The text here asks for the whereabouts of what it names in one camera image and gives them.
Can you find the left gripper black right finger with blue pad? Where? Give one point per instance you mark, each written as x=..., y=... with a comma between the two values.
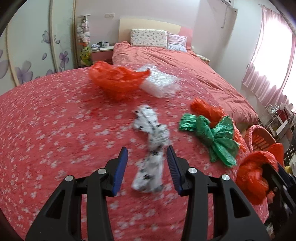
x=233, y=215

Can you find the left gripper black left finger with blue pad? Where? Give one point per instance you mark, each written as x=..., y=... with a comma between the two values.
x=61, y=216

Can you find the dark green plastic bag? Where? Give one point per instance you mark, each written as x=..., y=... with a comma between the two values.
x=219, y=140

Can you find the white paw print bag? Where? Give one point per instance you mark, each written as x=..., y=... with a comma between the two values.
x=149, y=177

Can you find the small orange bag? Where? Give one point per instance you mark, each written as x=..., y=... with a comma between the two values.
x=215, y=114

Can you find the bubble wrap sheet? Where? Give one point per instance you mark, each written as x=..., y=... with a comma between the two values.
x=159, y=84

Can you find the large orange plastic bag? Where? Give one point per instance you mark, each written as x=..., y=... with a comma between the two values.
x=249, y=177

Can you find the orange plastic laundry basket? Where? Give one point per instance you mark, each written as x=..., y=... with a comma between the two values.
x=258, y=138

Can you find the red floral table cover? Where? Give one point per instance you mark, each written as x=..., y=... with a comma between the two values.
x=63, y=124

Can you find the pink window curtain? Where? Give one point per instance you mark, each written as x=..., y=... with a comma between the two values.
x=270, y=75

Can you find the green plush toy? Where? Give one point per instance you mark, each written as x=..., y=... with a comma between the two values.
x=85, y=57

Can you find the pink bed duvet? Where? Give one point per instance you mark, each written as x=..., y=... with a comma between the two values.
x=185, y=67

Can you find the bedside table right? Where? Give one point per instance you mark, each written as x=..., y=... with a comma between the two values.
x=204, y=59

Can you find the pink bedside table left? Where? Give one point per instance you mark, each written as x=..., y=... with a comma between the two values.
x=102, y=54

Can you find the white mug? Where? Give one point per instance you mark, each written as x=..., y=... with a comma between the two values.
x=105, y=44

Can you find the wardrobe with purple flowers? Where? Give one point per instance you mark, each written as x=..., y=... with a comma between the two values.
x=37, y=41

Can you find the pink striped pillow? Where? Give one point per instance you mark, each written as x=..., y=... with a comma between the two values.
x=177, y=42

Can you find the plush toy display tube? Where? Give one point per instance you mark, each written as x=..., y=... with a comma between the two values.
x=82, y=34

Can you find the floral white pillow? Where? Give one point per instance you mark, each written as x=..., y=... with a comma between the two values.
x=148, y=38

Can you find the cream pink headboard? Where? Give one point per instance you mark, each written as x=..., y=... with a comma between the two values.
x=125, y=24

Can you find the white air conditioner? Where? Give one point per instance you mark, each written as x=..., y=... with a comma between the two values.
x=229, y=5

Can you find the white wire shelf rack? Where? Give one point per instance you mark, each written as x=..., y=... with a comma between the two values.
x=279, y=121

